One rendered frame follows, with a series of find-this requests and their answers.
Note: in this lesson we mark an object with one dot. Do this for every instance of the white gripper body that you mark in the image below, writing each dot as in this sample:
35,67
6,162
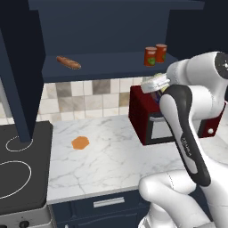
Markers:
154,84

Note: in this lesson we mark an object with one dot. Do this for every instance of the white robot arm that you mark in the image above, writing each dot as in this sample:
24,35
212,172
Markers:
190,89

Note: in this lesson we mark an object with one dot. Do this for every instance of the dark blue open cabinet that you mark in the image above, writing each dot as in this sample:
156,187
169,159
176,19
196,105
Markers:
101,35

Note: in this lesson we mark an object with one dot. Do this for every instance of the dark blue cabinet door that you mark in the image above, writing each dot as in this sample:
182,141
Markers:
20,59

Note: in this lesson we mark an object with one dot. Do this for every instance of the purple and yellow can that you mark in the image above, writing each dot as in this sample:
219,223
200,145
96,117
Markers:
156,96

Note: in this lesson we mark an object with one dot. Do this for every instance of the red can with green label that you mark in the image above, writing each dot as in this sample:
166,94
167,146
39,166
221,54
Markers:
150,56
161,52

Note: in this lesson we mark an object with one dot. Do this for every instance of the red toaster oven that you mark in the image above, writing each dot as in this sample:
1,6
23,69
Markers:
139,118

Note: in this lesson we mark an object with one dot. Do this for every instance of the brown baguette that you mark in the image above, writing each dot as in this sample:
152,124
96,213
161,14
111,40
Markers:
68,62

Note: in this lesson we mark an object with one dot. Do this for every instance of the orange flat round food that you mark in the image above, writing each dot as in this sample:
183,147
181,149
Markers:
80,142

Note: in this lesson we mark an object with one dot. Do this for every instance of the dark blue drawer front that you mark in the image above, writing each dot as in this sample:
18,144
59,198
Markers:
77,205

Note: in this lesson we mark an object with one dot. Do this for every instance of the dark blue cupboard door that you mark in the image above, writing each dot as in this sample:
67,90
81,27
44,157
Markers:
101,222

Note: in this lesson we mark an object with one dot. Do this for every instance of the black hob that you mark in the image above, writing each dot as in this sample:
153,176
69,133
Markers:
20,166

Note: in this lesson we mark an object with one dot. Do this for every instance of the black stove knob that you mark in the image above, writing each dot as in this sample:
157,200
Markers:
24,223

